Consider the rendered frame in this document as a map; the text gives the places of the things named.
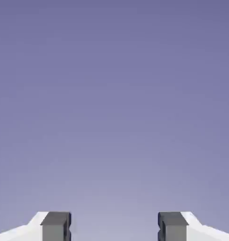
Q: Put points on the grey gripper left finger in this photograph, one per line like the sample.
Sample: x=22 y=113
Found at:
x=53 y=227

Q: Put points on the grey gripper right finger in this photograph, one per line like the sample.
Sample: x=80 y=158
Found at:
x=174 y=227

